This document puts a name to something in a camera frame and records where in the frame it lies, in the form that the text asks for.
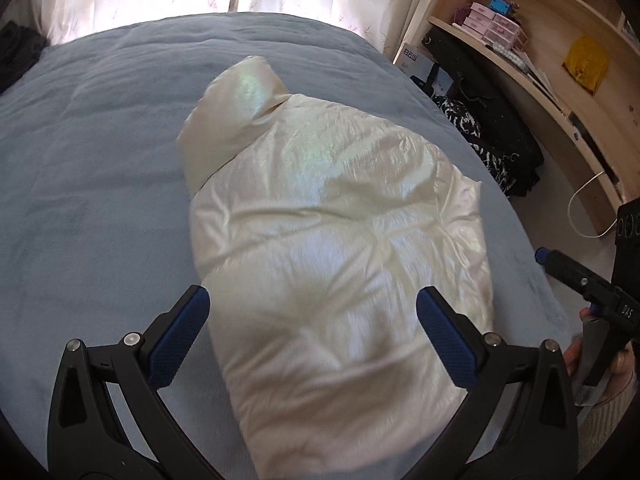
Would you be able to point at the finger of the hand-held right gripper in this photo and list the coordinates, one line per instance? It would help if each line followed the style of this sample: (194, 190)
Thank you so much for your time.
(565, 272)

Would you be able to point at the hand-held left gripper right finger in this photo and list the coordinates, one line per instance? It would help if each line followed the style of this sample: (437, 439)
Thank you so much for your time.
(445, 340)

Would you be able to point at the stack of papers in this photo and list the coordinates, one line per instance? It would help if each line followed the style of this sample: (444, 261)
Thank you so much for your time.
(542, 82)

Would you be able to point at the black fuzzy cloth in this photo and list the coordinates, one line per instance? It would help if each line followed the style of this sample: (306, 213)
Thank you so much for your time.
(17, 55)

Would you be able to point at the curved wooden shelf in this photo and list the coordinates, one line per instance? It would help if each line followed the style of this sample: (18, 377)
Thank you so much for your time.
(550, 5)

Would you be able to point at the white puffer jacket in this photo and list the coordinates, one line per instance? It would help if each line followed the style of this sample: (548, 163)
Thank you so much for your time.
(325, 240)

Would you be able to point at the yellow bag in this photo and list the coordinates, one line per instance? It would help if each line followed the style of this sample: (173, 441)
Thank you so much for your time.
(586, 62)

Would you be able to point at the person's right hand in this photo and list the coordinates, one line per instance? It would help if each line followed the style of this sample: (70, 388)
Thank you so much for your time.
(574, 355)

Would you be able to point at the black white patterned cloth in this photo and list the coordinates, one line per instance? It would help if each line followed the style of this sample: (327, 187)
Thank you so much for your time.
(470, 130)

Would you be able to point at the pink drawer organizer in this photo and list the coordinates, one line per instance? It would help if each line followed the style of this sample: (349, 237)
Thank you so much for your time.
(492, 27)

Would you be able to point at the black bag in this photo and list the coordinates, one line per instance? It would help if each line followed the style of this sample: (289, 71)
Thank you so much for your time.
(500, 120)

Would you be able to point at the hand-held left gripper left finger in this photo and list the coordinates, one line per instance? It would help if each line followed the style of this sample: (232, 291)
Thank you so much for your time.
(185, 330)

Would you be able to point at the small blue box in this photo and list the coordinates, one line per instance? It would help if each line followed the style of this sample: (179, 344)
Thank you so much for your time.
(500, 7)

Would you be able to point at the blue-grey bed duvet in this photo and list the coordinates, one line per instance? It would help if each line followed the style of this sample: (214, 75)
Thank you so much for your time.
(100, 160)

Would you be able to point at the white cardboard box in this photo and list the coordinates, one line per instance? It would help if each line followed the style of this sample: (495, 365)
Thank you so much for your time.
(416, 60)

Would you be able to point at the black power strip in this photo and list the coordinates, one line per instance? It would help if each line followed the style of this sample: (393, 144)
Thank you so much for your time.
(595, 150)

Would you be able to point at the person's right forearm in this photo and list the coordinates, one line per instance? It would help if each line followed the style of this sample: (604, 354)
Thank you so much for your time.
(607, 425)

